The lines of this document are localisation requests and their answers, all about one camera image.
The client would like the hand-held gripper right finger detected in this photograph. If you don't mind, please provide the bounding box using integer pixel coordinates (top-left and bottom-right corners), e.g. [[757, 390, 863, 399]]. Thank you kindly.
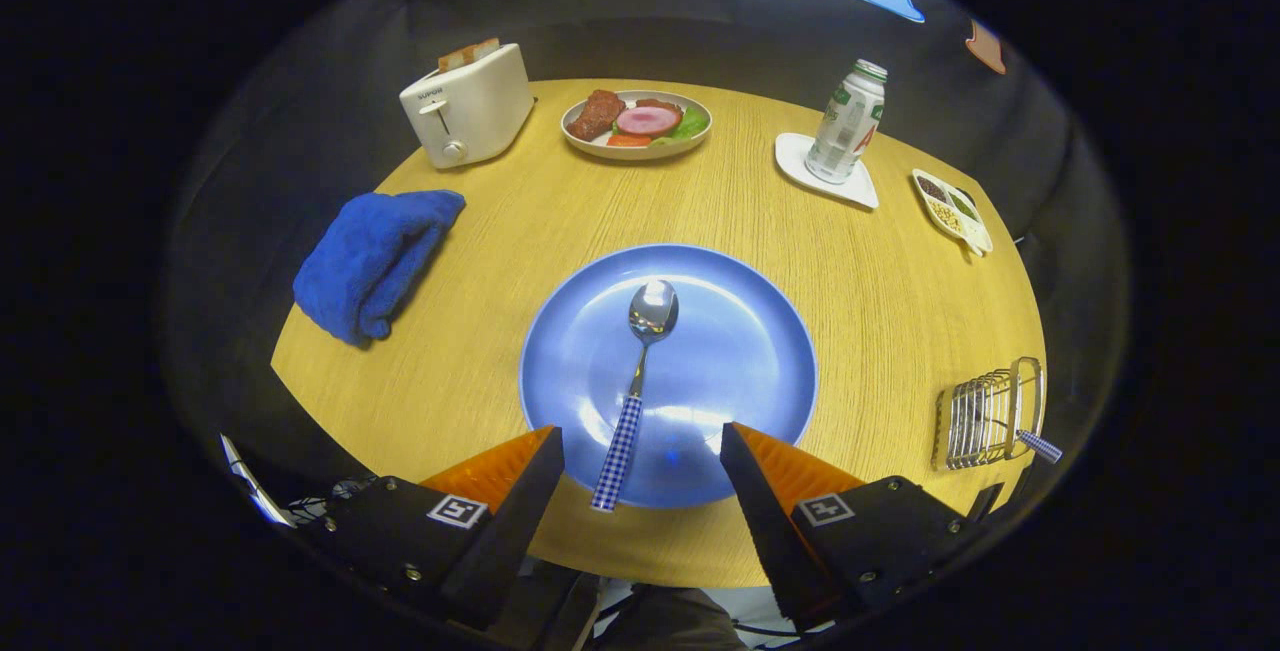
[[718, 421, 991, 632]]

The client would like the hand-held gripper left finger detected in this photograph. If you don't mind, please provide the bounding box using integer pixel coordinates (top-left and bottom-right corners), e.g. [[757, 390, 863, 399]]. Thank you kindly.
[[290, 425, 566, 630]]

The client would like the spoon with checkered handle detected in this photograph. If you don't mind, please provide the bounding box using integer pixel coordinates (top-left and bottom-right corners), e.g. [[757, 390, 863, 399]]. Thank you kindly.
[[590, 279, 681, 513]]

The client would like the fork with checkered handle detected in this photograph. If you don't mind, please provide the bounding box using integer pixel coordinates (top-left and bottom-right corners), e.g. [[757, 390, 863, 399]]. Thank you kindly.
[[1015, 429, 1064, 464]]

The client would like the blue round plate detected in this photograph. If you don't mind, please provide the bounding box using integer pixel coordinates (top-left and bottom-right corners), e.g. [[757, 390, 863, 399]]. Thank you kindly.
[[518, 243, 819, 510]]

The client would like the folded blue towel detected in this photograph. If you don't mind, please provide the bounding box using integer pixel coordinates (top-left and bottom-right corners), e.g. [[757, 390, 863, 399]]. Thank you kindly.
[[292, 190, 467, 348]]

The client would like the white divided bean dish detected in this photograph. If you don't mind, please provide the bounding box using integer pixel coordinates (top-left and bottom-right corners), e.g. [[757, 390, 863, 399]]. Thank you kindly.
[[911, 168, 995, 258]]

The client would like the white coaster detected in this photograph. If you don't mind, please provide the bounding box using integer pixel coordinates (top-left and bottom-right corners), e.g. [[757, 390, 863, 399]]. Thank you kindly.
[[774, 132, 881, 210]]

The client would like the grey food plate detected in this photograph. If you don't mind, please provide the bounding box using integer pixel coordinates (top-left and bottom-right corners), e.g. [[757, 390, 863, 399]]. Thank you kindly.
[[560, 89, 714, 162]]

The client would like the white drink bottle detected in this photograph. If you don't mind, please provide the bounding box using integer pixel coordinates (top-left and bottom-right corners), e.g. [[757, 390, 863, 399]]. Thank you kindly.
[[804, 59, 889, 185]]

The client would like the white toaster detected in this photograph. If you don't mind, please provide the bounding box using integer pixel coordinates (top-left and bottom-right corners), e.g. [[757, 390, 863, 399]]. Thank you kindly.
[[398, 42, 536, 170]]

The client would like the large brown meat piece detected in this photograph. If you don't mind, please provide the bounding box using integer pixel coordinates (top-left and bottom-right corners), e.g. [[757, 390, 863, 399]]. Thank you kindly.
[[567, 89, 626, 142]]

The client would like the pink ham slice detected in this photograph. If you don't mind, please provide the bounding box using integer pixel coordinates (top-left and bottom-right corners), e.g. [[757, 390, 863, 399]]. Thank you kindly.
[[615, 105, 683, 139]]

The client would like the black backdrop cloth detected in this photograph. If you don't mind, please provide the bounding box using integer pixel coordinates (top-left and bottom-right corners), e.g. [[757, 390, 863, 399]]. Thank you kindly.
[[155, 0, 1131, 572]]

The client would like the metal wire cutlery basket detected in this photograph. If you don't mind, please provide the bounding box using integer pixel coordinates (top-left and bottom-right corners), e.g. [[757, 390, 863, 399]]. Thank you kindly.
[[931, 356, 1046, 473]]

